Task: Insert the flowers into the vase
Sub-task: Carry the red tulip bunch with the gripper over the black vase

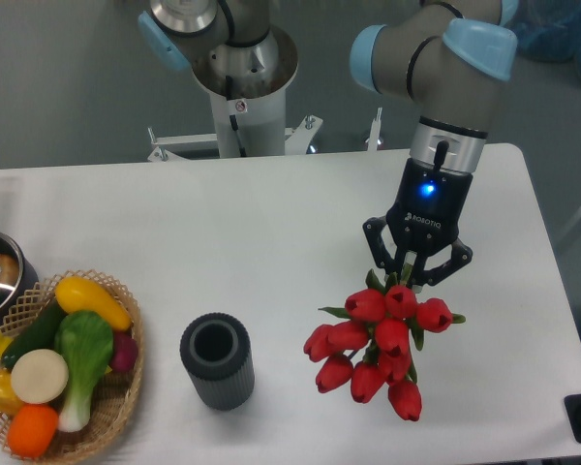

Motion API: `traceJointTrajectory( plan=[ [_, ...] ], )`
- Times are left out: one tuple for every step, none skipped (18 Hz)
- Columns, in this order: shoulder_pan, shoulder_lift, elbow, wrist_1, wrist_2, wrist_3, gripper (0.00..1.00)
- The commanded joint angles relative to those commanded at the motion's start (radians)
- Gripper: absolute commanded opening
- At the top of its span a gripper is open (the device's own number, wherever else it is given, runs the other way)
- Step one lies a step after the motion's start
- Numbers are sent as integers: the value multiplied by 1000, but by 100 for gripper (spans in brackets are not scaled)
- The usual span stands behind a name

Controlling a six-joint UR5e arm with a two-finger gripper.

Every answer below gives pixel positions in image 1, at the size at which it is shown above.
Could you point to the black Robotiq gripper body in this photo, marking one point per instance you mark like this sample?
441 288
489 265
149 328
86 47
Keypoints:
424 217

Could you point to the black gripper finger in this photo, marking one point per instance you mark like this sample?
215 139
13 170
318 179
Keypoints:
460 256
373 229

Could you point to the red tulip bouquet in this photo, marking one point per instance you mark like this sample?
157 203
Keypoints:
371 347

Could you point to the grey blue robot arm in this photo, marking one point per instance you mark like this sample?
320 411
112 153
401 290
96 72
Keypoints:
452 58

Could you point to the dark grey ribbed vase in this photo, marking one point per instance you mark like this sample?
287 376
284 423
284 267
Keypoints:
216 351

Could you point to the blue plastic bag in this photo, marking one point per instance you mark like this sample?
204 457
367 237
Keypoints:
549 31

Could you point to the purple red radish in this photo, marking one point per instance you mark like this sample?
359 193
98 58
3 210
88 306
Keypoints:
125 353

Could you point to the woven wicker basket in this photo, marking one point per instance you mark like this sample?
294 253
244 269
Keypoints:
115 396

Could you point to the green bok choy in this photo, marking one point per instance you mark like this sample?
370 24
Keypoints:
85 341

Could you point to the yellow squash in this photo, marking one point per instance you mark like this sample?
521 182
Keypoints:
74 293

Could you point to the dark green cucumber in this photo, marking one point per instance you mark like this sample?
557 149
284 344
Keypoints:
38 335

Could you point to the orange fruit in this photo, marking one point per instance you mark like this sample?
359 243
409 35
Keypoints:
32 430

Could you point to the yellow bell pepper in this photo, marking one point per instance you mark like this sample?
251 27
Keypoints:
10 403

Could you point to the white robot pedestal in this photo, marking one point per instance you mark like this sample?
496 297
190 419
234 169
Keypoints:
247 90

